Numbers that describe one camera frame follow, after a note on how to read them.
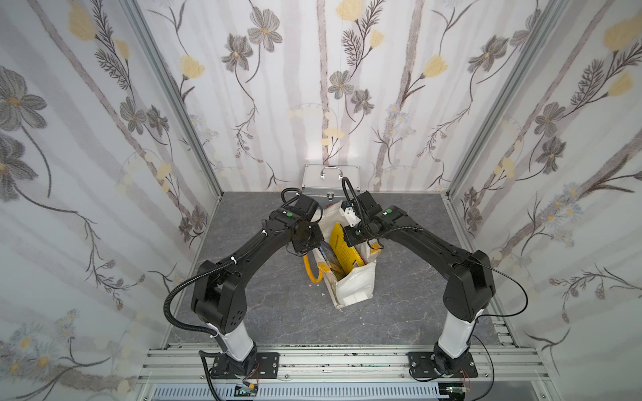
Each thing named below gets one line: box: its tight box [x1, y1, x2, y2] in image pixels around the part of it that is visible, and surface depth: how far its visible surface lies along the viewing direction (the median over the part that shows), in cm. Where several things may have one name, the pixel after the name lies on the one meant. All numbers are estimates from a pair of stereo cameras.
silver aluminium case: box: [299, 163, 361, 203], surface depth 109 cm
